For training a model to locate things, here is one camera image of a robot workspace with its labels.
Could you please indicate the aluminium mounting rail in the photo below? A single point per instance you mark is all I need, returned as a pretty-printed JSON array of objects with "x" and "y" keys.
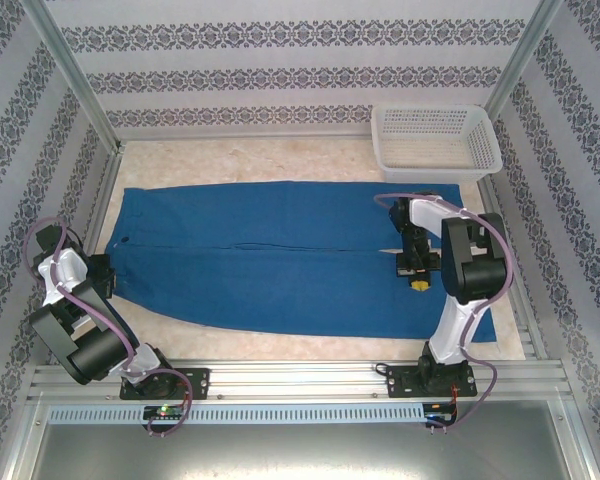
[{"x": 300, "y": 380}]

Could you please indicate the aluminium frame post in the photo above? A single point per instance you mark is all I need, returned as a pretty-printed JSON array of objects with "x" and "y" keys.
[
  {"x": 75, "y": 75},
  {"x": 522, "y": 55}
]

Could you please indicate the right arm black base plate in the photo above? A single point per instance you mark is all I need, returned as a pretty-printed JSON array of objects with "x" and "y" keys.
[{"x": 402, "y": 382}]

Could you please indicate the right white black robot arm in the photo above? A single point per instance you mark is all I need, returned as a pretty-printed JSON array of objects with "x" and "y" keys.
[{"x": 467, "y": 270}]

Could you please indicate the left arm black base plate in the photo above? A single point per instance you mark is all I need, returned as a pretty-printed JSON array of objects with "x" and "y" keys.
[{"x": 197, "y": 382}]

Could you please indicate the grey metal sheet panel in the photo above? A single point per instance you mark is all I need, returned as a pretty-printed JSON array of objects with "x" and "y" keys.
[{"x": 300, "y": 455}]

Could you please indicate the white plastic mesh basket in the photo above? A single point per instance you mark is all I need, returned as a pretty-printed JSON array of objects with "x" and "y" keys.
[{"x": 430, "y": 150}]

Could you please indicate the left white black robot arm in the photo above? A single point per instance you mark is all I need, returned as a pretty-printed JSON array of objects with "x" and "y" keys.
[{"x": 87, "y": 357}]

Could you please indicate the blue long pants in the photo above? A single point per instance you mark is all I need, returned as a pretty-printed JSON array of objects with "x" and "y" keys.
[{"x": 280, "y": 280}]

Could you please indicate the aluminium side rail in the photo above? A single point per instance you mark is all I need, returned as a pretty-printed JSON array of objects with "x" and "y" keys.
[
  {"x": 97, "y": 220},
  {"x": 522, "y": 310}
]

